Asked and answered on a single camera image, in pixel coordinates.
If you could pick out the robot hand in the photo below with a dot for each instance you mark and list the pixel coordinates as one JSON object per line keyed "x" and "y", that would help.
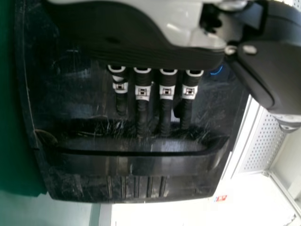
{"x": 131, "y": 30}

